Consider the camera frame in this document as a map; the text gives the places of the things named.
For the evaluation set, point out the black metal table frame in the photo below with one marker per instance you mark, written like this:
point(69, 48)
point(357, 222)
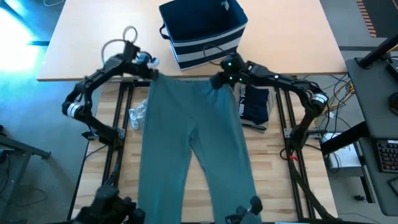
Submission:
point(114, 168)

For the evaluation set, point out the white box device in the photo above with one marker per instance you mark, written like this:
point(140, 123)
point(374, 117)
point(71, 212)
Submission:
point(345, 160)

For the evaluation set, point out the small red tag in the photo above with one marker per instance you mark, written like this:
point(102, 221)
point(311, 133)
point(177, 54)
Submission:
point(292, 158)

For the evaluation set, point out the navy white striped fabric bin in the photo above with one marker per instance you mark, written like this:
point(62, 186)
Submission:
point(205, 18)

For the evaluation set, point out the light brown desk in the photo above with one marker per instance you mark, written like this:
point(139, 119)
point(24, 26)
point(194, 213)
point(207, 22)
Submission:
point(295, 31)

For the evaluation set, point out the black side desk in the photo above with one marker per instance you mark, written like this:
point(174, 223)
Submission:
point(370, 102)

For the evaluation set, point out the black keyboard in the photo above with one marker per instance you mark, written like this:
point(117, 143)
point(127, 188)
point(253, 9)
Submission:
point(388, 155)

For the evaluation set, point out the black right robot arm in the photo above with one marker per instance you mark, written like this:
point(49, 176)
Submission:
point(289, 82)

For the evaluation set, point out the small black plug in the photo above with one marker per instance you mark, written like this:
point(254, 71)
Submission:
point(359, 197)

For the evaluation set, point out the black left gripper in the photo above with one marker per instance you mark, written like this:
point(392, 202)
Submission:
point(140, 65)

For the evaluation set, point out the white leaf-print cloth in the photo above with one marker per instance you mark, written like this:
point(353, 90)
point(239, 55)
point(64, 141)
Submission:
point(138, 115)

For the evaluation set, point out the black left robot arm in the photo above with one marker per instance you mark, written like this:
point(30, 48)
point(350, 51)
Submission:
point(90, 84)

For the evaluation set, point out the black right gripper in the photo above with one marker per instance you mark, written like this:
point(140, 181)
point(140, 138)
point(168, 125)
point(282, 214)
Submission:
point(231, 71)

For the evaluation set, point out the grey metal stand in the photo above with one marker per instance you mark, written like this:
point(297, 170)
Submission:
point(18, 149)

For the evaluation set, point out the beige khaki shorts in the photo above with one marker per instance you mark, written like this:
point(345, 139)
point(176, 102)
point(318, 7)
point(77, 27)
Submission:
point(258, 127)

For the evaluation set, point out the black diagonal desk leg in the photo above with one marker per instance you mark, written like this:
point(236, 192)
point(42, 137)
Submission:
point(342, 140)

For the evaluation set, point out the dark rug with orange stripes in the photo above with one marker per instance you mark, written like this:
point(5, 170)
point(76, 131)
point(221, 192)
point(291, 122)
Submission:
point(385, 15)

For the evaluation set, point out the navy Puma boxer briefs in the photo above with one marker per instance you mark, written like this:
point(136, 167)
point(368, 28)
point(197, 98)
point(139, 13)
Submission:
point(255, 105)

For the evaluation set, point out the black round base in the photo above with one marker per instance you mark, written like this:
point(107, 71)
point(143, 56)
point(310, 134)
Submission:
point(394, 104)

